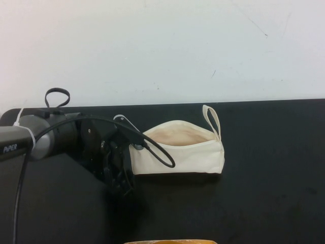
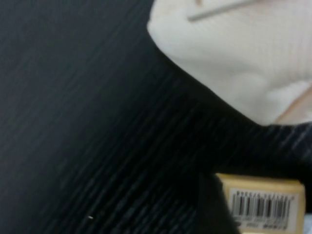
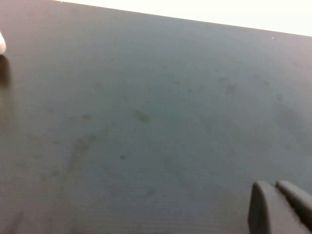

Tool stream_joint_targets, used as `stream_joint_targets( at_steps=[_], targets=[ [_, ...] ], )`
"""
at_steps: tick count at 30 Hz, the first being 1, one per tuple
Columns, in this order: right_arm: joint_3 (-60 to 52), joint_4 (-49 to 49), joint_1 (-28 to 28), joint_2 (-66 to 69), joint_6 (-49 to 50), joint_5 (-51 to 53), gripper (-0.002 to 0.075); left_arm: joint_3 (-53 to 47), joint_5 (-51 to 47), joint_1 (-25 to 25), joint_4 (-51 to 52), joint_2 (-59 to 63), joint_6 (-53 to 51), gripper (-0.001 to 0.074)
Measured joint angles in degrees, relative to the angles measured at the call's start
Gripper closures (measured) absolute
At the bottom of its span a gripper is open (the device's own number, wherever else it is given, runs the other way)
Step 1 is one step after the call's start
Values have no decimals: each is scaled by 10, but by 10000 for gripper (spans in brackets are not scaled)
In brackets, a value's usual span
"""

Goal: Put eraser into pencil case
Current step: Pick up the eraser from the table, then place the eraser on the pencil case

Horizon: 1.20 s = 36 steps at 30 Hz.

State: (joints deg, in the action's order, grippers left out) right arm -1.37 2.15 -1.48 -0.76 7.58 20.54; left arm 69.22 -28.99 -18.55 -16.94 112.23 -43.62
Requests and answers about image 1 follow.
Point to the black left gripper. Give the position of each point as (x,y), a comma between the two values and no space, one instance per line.
(95,142)

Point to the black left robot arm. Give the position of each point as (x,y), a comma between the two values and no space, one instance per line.
(50,193)

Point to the cream fabric pencil case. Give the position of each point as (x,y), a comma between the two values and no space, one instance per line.
(193,160)

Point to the yellow cardboard box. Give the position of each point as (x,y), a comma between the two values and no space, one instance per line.
(170,241)

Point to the white zip tie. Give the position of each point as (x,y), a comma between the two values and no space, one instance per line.
(31,138)

